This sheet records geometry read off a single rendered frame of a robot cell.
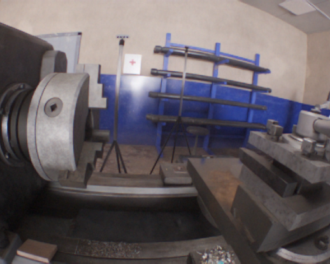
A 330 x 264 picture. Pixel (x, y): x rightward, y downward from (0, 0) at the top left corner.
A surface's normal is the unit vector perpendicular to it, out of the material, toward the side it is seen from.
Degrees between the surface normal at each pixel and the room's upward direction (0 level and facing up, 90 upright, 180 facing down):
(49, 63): 90
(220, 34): 90
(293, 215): 90
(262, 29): 90
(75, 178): 29
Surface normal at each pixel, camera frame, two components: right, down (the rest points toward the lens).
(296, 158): -0.99, -0.06
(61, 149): 0.15, 0.30
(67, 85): 0.18, -0.59
